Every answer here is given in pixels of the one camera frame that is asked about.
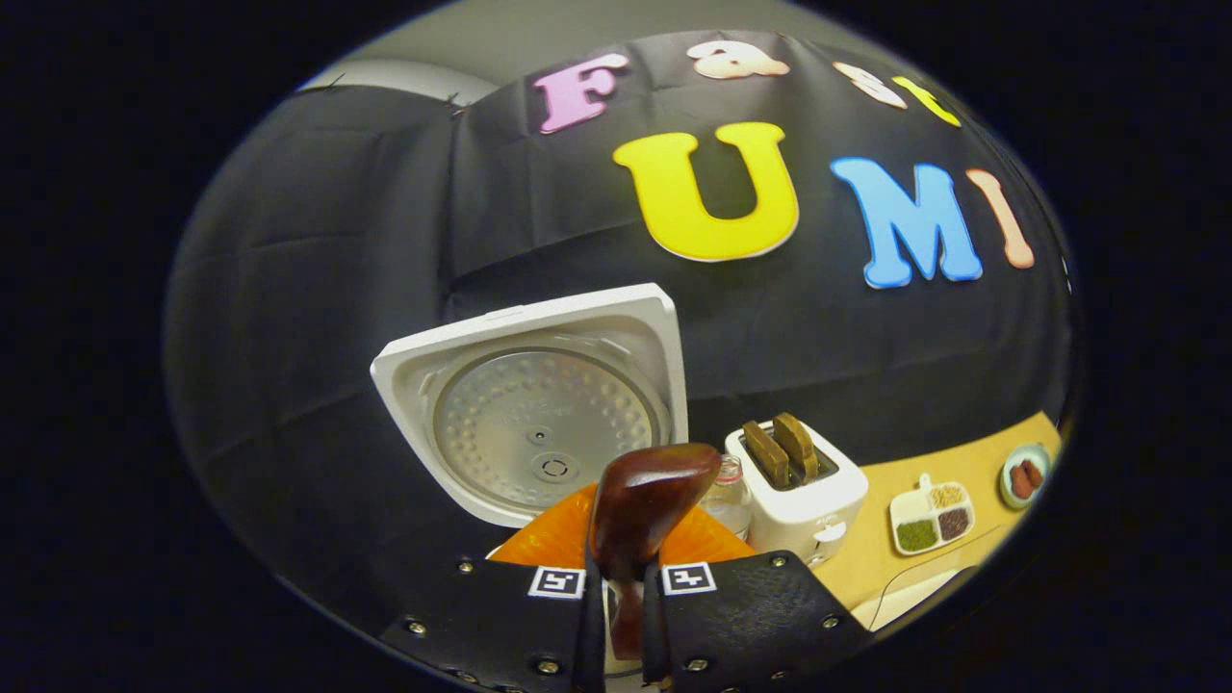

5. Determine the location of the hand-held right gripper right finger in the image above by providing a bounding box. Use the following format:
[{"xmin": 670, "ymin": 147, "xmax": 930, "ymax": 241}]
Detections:
[{"xmin": 640, "ymin": 507, "xmax": 872, "ymax": 693}]

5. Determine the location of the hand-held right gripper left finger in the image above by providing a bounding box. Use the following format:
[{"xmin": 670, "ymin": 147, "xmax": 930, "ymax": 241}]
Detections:
[{"xmin": 380, "ymin": 481, "xmax": 605, "ymax": 693}]

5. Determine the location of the clear box of rice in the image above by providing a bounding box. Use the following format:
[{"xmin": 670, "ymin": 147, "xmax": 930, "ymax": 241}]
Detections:
[{"xmin": 852, "ymin": 549, "xmax": 1002, "ymax": 631}]

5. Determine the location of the dark brown wooden spoon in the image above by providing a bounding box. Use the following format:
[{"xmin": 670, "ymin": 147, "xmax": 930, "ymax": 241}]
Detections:
[{"xmin": 587, "ymin": 443, "xmax": 723, "ymax": 665}]

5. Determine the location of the white rice cooker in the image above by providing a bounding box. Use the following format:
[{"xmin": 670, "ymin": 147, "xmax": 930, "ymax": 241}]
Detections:
[{"xmin": 371, "ymin": 282, "xmax": 691, "ymax": 559}]

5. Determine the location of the white toaster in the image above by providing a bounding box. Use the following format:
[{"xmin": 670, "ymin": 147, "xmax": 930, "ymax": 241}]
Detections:
[{"xmin": 724, "ymin": 421, "xmax": 870, "ymax": 567}]

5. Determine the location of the clear bottle with red label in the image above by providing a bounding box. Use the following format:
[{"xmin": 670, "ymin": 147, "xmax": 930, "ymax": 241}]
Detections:
[{"xmin": 698, "ymin": 454, "xmax": 755, "ymax": 540}]

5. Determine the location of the brown toast slice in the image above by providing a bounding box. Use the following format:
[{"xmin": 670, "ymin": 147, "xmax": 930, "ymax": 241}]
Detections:
[
  {"xmin": 773, "ymin": 412, "xmax": 822, "ymax": 482},
  {"xmin": 741, "ymin": 421, "xmax": 792, "ymax": 489}
]

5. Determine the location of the white divided dish of beans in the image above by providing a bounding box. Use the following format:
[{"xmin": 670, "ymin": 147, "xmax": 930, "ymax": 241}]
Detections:
[{"xmin": 888, "ymin": 472, "xmax": 976, "ymax": 557}]

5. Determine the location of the pale green plate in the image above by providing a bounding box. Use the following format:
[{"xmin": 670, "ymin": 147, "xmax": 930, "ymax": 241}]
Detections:
[{"xmin": 998, "ymin": 443, "xmax": 1052, "ymax": 511}]

